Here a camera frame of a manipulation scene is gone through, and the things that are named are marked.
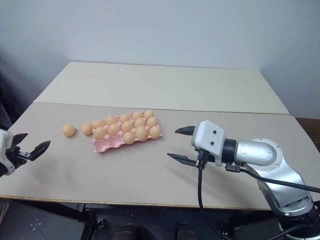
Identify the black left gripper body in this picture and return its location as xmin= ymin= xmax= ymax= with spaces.
xmin=5 ymin=144 xmax=32 ymax=168

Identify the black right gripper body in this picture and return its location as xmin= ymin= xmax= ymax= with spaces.
xmin=194 ymin=148 xmax=217 ymax=169

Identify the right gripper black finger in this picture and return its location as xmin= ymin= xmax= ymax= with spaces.
xmin=166 ymin=152 xmax=199 ymax=168
xmin=174 ymin=125 xmax=197 ymax=137

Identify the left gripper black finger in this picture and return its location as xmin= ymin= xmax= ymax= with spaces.
xmin=12 ymin=133 xmax=29 ymax=149
xmin=29 ymin=140 xmax=52 ymax=161

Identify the pink egg carton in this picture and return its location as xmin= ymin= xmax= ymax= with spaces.
xmin=92 ymin=111 xmax=164 ymax=154

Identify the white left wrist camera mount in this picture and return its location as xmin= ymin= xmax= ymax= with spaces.
xmin=0 ymin=129 xmax=15 ymax=178

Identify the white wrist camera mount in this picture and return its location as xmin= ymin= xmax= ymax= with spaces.
xmin=0 ymin=129 xmax=15 ymax=178
xmin=191 ymin=120 xmax=228 ymax=167

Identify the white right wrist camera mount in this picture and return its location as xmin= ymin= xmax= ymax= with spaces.
xmin=191 ymin=120 xmax=228 ymax=167

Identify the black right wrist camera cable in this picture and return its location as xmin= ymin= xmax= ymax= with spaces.
xmin=196 ymin=148 xmax=308 ymax=240

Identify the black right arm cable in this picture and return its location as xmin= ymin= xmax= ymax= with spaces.
xmin=225 ymin=162 xmax=320 ymax=194

